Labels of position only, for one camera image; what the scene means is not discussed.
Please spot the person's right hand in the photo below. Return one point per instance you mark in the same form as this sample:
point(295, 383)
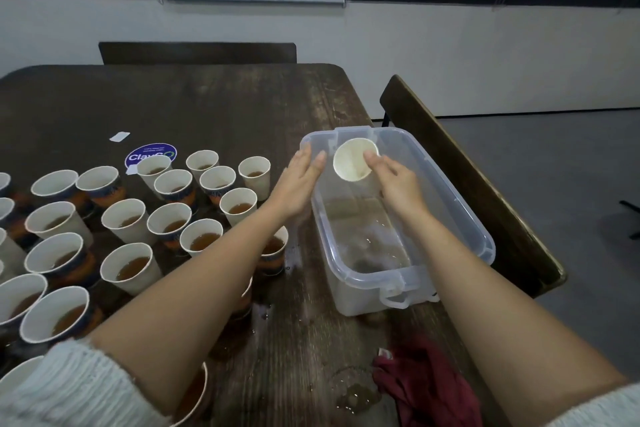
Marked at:
point(402, 191)

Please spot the person's left hand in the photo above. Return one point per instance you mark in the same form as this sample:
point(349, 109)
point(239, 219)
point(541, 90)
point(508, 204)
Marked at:
point(298, 187)

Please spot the white paper cup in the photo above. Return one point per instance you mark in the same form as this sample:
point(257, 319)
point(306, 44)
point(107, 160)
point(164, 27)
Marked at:
point(352, 159)

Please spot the clear plastic storage bin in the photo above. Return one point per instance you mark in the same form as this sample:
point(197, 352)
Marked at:
point(370, 292)

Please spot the group of paper cups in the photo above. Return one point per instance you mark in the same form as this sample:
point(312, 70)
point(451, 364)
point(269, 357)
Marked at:
point(125, 213)

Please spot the person's left forearm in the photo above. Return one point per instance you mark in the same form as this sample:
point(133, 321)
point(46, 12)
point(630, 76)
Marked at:
point(190, 312)

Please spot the person's right forearm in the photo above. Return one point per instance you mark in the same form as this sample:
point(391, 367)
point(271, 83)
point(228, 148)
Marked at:
point(490, 322)

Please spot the dark wooden chair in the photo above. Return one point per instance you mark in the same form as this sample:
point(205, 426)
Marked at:
point(200, 52)
point(470, 191)

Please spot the dark wooden table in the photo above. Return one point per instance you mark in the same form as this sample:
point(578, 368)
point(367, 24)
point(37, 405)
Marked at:
point(200, 101)

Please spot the round blue sticker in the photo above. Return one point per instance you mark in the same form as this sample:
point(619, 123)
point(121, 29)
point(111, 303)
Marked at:
point(150, 151)

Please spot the small white paper label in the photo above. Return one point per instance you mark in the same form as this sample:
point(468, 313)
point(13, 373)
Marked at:
point(120, 135)

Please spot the dark red cloth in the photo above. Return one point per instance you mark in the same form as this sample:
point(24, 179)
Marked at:
point(430, 387)

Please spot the round white side table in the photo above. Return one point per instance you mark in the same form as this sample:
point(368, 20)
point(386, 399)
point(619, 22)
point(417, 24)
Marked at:
point(632, 219)

